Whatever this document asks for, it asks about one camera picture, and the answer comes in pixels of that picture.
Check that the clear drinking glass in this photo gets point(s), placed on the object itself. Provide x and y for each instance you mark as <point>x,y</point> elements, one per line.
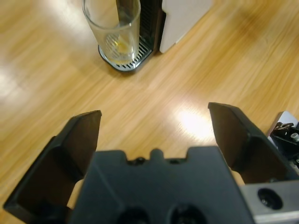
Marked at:
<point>102,35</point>

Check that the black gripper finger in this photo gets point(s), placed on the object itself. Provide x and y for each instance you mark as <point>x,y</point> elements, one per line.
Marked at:
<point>58,163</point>
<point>240,144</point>

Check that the white capsule coffee machine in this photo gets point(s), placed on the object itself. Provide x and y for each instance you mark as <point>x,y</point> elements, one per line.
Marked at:
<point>182,23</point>

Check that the metal drip tray grate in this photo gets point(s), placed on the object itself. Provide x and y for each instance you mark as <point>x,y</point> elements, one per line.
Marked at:
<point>142,58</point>

